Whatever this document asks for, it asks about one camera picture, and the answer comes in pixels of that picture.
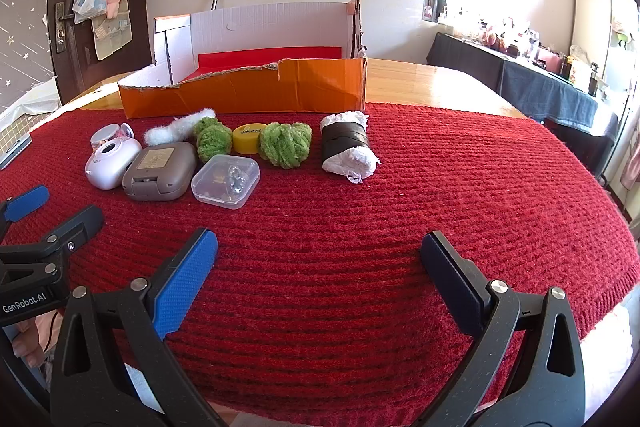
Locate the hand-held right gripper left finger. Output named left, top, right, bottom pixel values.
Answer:
left=50, top=228, right=236, bottom=427

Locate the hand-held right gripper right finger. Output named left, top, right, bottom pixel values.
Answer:
left=419, top=231, right=587, bottom=427

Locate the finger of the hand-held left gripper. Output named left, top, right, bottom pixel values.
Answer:
left=0, top=185, right=51, bottom=240
left=0, top=205, right=106, bottom=283

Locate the white mini camera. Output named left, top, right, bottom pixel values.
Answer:
left=84, top=138, right=143, bottom=191

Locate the grey hard case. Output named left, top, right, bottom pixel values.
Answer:
left=122, top=142, right=198, bottom=202

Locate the clear plastic box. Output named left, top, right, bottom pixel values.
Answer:
left=191, top=156, right=261, bottom=210

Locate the white fuzzy star hair clip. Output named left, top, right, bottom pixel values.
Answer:
left=144, top=108, right=217, bottom=146

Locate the green fuzzy scrunchie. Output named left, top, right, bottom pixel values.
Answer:
left=257, top=122, right=314, bottom=170
left=194, top=117, right=234, bottom=164

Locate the yellow round tin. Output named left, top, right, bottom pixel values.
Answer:
left=232, top=123, right=266, bottom=155

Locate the rice ball plush toy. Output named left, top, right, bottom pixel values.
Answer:
left=320, top=111, right=383, bottom=184

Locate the orange cardboard box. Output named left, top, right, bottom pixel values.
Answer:
left=117, top=0, right=368, bottom=120

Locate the person's left hand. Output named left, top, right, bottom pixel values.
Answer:
left=10, top=317, right=53, bottom=369

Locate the grey tablet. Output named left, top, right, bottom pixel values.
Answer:
left=0, top=134, right=33, bottom=170

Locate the white plastic sheet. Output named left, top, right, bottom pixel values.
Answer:
left=0, top=79, right=65, bottom=118

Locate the red knitted blanket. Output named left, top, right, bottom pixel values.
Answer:
left=0, top=103, right=640, bottom=418

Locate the beige hanging organizer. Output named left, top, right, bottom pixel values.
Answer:
left=92, top=4, right=133, bottom=60

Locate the dark cloth covered table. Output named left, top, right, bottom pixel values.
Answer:
left=426, top=32, right=621, bottom=180

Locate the white wardrobe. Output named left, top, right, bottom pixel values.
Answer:
left=570, top=0, right=640, bottom=102

